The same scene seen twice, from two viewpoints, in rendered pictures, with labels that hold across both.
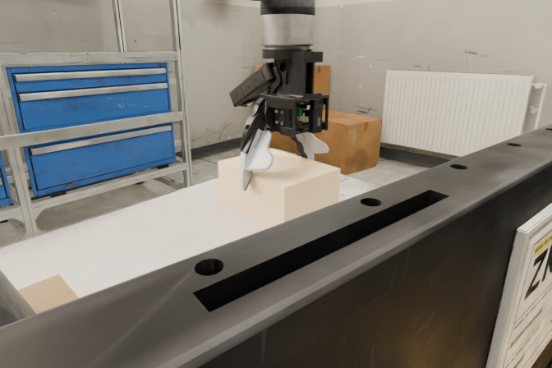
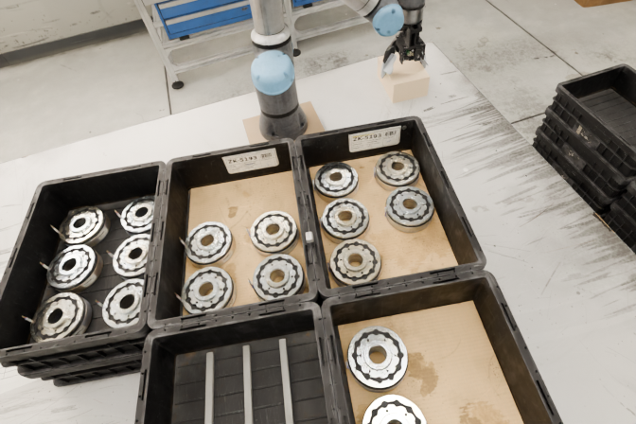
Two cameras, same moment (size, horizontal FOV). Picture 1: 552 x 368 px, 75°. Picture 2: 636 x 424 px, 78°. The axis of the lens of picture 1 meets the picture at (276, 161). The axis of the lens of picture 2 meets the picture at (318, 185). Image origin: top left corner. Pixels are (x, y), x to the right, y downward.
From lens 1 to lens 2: 0.88 m
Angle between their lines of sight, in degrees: 45
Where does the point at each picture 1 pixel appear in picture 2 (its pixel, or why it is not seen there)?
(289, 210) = (396, 93)
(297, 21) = (410, 14)
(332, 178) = (423, 80)
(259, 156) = (389, 66)
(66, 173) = not seen: outside the picture
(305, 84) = (410, 43)
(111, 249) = (326, 91)
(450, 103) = not seen: outside the picture
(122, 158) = not seen: outside the picture
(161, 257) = (343, 100)
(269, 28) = not seen: hidden behind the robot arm
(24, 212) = (288, 17)
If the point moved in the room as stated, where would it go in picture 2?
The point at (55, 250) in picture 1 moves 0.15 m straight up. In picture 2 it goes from (309, 87) to (304, 49)
